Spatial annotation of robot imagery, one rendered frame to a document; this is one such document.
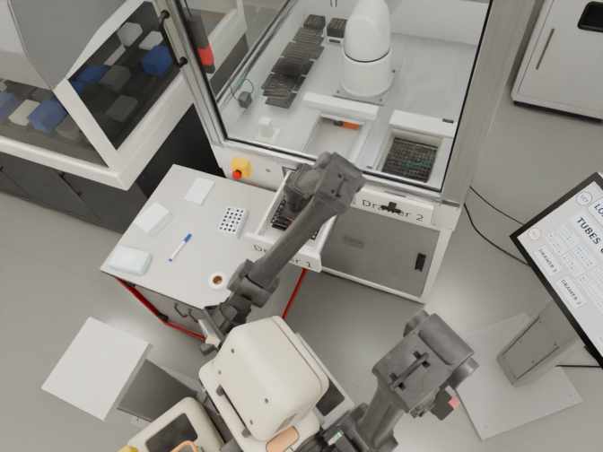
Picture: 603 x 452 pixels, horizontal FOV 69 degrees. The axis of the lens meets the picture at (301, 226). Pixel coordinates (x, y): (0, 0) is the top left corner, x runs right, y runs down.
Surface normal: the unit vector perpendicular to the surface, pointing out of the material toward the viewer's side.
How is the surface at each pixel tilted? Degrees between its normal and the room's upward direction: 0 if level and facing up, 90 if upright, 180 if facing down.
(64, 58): 90
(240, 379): 48
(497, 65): 90
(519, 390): 0
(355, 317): 0
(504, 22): 90
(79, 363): 0
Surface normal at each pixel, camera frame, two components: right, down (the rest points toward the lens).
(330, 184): 0.43, -0.35
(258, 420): -0.66, 0.05
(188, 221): -0.11, -0.53
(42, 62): 0.92, 0.27
